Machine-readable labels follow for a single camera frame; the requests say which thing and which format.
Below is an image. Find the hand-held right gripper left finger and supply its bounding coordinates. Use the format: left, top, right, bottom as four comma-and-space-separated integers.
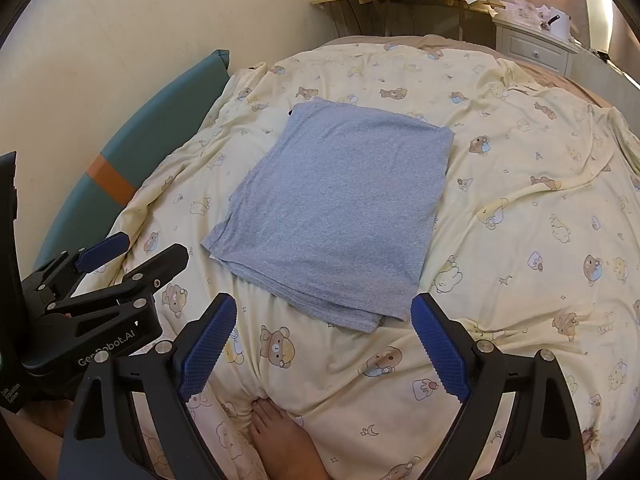
59, 293, 238, 480

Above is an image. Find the pile of papers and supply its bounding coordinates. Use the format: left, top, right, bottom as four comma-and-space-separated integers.
504, 0, 547, 19

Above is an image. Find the white nightstand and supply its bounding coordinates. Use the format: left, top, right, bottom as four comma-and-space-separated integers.
492, 7, 582, 77

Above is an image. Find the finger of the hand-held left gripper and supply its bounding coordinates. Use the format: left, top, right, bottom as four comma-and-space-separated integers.
47, 243, 190, 318
31, 232, 132, 307

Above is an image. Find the wooden desk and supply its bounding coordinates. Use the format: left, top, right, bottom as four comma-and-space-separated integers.
312, 0, 507, 41

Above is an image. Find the person's left forearm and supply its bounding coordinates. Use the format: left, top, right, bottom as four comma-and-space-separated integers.
9, 396, 77, 480

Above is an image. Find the yellow bear print blanket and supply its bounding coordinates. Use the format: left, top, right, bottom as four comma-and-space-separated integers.
30, 35, 640, 480

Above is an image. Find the grey t-shirt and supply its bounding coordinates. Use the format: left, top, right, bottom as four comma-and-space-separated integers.
201, 100, 456, 335

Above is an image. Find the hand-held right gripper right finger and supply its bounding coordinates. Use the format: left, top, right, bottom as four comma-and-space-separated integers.
410, 292, 587, 480

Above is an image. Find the person's foot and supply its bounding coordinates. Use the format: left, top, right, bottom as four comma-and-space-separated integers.
248, 398, 321, 480

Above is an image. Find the bed with beige sheet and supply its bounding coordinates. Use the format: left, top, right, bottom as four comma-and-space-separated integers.
330, 34, 617, 111

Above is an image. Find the person's patterned pajamas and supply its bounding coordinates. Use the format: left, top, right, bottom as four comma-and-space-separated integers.
132, 394, 262, 480

